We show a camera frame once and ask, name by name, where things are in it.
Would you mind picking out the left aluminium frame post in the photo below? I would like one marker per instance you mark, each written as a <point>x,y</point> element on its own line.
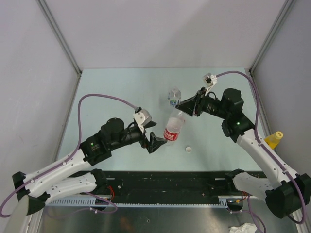
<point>47,13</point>

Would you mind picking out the right aluminium frame post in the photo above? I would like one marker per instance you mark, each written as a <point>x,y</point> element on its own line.
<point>276,26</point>

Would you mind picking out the crumpled white tissue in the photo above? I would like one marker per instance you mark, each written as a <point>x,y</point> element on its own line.
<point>244,228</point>

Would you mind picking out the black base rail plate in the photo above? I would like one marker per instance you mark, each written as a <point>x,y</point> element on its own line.
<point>167,187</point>

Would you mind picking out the aluminium frame post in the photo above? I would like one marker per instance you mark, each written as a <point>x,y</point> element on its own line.
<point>276,26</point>
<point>47,13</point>

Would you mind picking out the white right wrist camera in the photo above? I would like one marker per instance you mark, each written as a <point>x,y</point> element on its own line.
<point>210,81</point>

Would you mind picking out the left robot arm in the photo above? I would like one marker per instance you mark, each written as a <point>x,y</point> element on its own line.
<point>56,181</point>

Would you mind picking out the yellow juice bottle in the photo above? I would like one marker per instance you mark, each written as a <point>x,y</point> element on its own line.
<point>274,139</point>

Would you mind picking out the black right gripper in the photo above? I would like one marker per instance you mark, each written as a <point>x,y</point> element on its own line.
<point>188,106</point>

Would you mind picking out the red label water bottle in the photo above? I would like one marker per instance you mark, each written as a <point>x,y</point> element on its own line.
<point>174,126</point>

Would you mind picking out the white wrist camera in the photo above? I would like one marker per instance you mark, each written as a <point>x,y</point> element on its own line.
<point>142,118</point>
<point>210,81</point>

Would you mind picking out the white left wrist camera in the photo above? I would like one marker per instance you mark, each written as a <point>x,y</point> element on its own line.
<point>142,118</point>

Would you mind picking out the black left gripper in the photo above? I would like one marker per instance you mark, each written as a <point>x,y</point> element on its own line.
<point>153,143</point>

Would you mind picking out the blue white label water bottle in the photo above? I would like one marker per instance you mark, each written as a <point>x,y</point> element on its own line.
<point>174,96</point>

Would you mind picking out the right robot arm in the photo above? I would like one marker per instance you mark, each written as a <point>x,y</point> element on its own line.
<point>284,190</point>

